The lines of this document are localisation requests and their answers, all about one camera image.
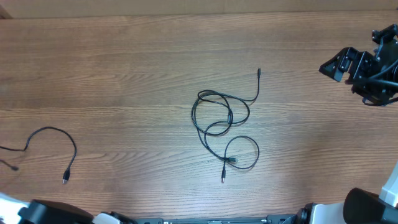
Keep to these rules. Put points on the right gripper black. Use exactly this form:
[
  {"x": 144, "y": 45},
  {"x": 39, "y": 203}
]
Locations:
[{"x": 362, "y": 61}]

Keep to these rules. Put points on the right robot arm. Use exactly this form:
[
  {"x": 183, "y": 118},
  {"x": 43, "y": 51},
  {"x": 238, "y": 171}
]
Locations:
[{"x": 374, "y": 77}]

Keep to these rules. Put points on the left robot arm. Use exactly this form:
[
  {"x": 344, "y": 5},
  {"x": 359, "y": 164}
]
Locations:
[{"x": 14, "y": 211}]

